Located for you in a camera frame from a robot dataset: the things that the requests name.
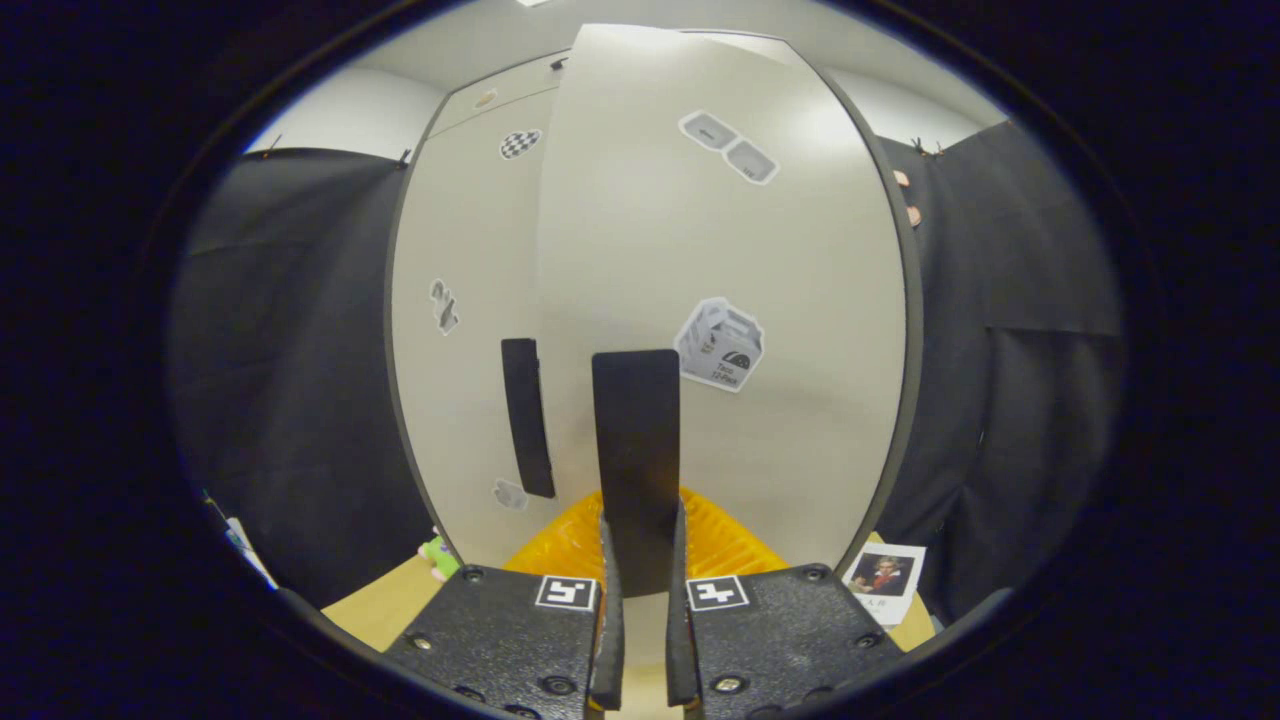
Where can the grey double-door shoe cabinet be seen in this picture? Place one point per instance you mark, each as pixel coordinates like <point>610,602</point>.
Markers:
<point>913,300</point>

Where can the portrait cover booklet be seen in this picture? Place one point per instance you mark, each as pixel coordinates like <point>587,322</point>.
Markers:
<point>885,582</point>

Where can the small green toy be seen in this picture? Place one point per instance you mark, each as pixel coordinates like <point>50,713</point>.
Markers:
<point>439,558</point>

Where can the grey shoe cabinet door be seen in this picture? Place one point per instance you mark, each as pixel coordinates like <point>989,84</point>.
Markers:
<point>780,450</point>
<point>470,230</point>

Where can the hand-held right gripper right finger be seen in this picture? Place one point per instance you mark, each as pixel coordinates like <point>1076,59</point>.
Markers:
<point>790,630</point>

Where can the grey cabinet drawer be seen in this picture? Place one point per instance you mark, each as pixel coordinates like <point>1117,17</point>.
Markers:
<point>515,95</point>

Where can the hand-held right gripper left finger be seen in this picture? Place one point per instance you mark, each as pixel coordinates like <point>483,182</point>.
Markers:
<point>500,630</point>

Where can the black backdrop cloth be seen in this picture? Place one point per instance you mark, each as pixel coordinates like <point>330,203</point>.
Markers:
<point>290,380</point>
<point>1030,420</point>

